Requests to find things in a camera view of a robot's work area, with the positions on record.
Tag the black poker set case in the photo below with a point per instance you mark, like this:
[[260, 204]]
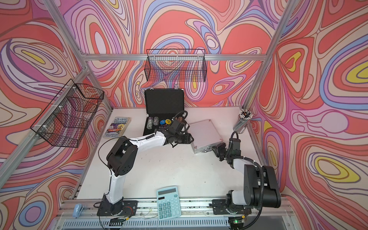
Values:
[[161, 105]]

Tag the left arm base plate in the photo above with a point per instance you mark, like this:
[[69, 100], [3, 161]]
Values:
[[125, 208]]

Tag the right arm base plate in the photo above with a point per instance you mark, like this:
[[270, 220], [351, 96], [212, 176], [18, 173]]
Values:
[[220, 207]]

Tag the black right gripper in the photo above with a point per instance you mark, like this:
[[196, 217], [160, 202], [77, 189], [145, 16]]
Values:
[[217, 150]]

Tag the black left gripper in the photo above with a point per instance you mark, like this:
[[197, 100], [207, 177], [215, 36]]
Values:
[[188, 138]]

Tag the treehouse paperback book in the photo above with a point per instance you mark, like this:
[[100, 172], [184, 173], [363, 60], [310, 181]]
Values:
[[117, 128]]

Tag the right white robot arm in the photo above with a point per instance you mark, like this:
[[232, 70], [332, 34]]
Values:
[[259, 188]]

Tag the small blue stapler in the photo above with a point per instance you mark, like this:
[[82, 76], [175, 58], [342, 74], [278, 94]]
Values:
[[77, 210]]

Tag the silver poker set case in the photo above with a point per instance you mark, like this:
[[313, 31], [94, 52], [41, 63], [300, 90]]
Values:
[[205, 136]]

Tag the silver pencil cup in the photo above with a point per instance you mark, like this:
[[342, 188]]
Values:
[[243, 117]]

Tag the back black wire basket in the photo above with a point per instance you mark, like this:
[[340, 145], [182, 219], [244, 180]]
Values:
[[176, 65]]

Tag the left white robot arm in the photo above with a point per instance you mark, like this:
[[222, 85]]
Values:
[[121, 159]]

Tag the black wire basket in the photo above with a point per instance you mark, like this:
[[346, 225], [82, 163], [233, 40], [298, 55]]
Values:
[[176, 65], [76, 105]]

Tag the left black wire basket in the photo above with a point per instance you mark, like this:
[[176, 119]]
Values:
[[76, 105]]

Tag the teal calculator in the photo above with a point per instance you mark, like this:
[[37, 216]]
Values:
[[168, 203]]

